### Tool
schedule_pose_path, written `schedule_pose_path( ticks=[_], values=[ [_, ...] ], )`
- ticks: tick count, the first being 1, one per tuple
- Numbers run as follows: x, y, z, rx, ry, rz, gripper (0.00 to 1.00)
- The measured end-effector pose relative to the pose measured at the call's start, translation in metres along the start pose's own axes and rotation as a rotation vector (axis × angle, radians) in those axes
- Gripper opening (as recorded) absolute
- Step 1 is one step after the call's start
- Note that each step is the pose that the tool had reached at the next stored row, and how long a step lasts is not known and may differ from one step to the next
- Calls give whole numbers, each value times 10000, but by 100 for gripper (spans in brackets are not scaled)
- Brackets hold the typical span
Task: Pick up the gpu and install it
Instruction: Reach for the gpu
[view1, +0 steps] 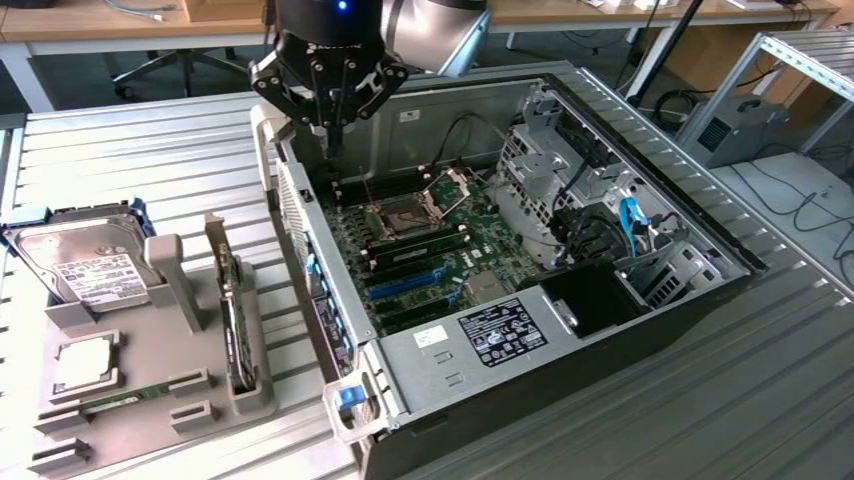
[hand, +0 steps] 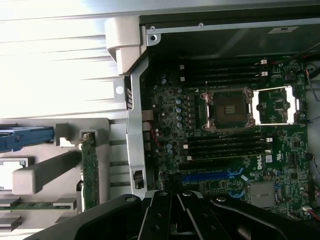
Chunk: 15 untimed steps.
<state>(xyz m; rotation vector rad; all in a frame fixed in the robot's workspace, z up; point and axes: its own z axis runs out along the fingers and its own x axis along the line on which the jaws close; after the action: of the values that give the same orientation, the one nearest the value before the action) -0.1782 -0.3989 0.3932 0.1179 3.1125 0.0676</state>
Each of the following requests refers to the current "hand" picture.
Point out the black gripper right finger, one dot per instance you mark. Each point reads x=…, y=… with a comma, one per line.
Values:
x=250, y=220

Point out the green RAM stick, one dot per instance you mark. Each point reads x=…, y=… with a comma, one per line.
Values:
x=32, y=206

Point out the silver chipset heatsink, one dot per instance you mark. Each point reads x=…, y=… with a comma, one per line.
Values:
x=261, y=195

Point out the grey parts rack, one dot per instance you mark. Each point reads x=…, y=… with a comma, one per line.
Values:
x=67, y=130

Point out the CPU socket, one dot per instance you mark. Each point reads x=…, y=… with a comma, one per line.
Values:
x=228, y=108

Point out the green motherboard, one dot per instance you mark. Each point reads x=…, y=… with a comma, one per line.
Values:
x=287, y=150

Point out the coin battery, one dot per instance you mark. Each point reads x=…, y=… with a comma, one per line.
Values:
x=290, y=75

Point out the blue expansion slot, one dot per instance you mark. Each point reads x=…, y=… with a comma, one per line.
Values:
x=205, y=178

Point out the silver CPU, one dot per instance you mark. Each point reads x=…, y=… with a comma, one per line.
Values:
x=5, y=177

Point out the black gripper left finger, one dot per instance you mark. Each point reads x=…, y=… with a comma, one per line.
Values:
x=112, y=220

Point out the thin locking lever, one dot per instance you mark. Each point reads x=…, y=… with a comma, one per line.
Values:
x=206, y=90

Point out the silver socket cover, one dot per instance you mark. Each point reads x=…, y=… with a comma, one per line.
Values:
x=291, y=100

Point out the open black PC case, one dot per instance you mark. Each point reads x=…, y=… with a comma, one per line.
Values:
x=135, y=125

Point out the hard disk in blue carrier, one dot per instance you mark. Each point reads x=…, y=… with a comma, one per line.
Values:
x=25, y=142

